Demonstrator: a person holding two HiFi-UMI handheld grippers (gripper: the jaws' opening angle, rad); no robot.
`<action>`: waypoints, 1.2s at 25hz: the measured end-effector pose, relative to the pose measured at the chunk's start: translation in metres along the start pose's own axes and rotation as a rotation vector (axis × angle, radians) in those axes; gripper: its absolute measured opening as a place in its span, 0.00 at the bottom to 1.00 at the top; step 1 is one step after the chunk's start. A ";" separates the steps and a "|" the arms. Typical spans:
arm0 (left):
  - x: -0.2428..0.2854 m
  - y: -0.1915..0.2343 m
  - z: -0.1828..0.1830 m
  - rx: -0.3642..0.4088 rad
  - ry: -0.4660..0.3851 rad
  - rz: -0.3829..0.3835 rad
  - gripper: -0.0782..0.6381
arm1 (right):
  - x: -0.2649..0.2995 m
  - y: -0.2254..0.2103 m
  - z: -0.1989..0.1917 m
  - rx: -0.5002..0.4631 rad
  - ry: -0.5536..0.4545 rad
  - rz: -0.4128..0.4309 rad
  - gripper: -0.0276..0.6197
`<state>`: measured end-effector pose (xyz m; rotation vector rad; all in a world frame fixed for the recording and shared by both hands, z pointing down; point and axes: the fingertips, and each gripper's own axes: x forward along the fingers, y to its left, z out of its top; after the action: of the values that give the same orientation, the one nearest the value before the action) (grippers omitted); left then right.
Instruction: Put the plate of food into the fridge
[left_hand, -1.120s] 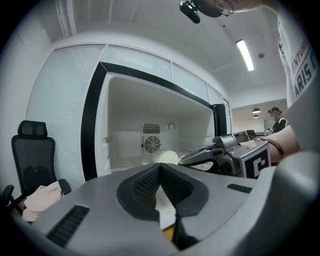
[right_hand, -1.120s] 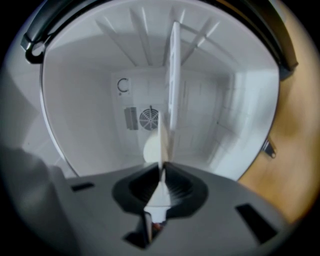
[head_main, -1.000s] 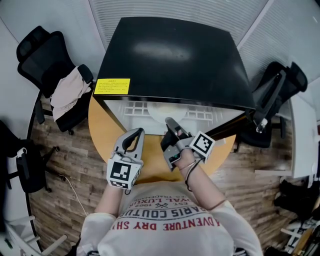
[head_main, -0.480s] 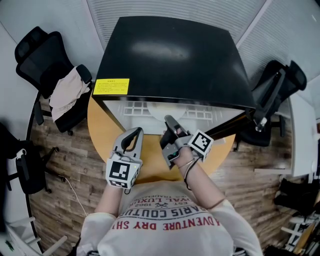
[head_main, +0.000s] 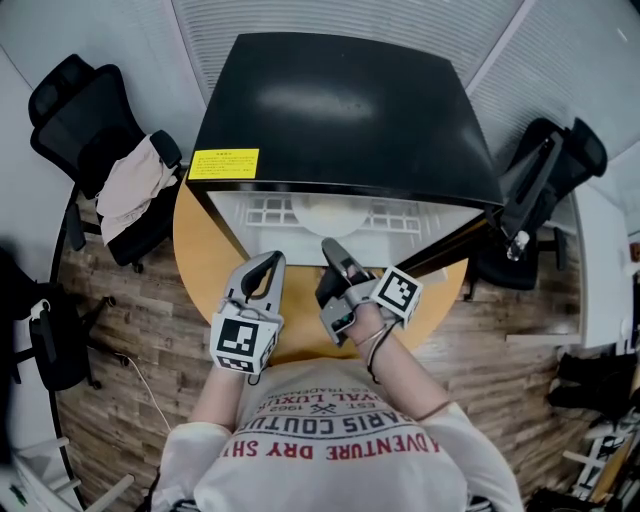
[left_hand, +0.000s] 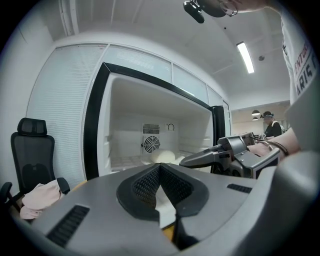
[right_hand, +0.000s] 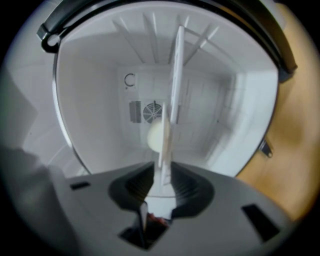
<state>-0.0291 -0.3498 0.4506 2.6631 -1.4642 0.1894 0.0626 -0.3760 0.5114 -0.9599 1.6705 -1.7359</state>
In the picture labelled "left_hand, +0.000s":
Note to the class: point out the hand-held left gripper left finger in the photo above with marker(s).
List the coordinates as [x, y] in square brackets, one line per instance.
[100, 200]

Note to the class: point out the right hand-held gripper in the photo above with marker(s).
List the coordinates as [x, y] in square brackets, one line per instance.
[240, 160]

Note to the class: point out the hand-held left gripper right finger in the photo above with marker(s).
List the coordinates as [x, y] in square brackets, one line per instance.
[225, 205]

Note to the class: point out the white food block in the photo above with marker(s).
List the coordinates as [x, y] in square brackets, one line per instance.
[162, 156]

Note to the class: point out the black mini fridge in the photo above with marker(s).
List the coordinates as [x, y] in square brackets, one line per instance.
[96, 120]

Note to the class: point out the person's right forearm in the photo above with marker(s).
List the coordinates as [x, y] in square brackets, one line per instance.
[287, 140]

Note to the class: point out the person's right hand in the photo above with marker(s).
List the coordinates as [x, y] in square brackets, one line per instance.
[258, 150]

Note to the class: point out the round wooden table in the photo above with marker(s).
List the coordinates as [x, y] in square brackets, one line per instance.
[79, 186]

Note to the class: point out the pink cloth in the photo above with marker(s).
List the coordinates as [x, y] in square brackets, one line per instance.
[40, 198]

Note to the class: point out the black pendant lamp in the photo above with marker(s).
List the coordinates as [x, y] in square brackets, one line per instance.
[255, 112]

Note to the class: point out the black wrist band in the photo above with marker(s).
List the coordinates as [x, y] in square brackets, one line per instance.
[280, 147]

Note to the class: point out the black office chair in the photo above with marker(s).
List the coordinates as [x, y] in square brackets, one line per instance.
[32, 155]

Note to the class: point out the long ceiling light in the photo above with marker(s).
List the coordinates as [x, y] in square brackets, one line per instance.
[245, 58]

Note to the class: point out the white printed shirt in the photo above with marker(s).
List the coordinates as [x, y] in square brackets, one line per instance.
[302, 87]

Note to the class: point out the thin-framed glasses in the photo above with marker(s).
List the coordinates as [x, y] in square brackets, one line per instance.
[228, 8]

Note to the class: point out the person's face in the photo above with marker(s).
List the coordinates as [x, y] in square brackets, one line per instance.
[245, 6]

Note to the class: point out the black head-mounted camera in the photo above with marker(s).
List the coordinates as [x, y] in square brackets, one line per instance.
[193, 10]

